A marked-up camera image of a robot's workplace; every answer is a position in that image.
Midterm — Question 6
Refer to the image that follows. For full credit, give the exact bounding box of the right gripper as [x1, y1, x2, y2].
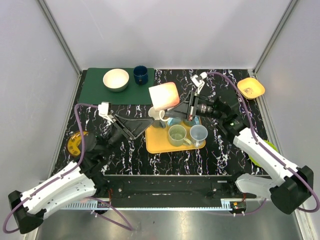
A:
[165, 90, 225, 121]

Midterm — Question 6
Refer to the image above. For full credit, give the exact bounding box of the light blue faceted mug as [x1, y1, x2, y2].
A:
[166, 117, 181, 127]

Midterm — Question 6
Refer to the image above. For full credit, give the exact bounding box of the pink mug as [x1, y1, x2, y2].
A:
[148, 82, 180, 111]

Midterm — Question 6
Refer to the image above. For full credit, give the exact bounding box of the grey-blue faceted mug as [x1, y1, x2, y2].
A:
[148, 107, 166, 129]

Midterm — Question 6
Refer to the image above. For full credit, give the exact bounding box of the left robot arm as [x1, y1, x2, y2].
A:
[8, 114, 154, 234]

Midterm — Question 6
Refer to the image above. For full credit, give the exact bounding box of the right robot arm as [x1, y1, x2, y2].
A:
[164, 91, 314, 215]

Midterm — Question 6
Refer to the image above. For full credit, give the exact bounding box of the orange-inside blue floral mug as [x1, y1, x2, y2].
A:
[182, 116, 201, 127]

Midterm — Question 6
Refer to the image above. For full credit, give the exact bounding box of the pale green mug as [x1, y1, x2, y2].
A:
[168, 124, 192, 147]

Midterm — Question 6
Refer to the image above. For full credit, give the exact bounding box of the pale blue-grey mug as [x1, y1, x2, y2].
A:
[189, 124, 208, 148]

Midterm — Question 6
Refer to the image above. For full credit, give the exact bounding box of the dark blue mug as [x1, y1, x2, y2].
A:
[133, 65, 148, 86]

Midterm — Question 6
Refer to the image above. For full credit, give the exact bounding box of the yellow plastic tray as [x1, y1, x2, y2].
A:
[145, 121, 206, 154]

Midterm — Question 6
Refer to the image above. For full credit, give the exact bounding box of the dark green mat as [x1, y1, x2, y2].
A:
[78, 67, 155, 105]

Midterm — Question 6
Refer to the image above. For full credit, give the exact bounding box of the white bowl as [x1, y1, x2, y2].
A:
[102, 68, 130, 93]

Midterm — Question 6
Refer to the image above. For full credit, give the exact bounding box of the yellow patterned saucer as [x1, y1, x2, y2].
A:
[66, 131, 82, 157]

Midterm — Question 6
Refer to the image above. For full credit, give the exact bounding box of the yellow square dish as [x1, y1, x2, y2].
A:
[237, 77, 266, 100]

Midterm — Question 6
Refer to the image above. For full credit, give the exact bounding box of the lime green plate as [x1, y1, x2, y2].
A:
[249, 140, 279, 168]

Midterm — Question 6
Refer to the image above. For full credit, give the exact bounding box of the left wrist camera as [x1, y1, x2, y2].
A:
[98, 102, 115, 124]

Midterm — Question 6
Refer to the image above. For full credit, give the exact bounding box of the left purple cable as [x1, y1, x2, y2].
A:
[4, 103, 135, 232]

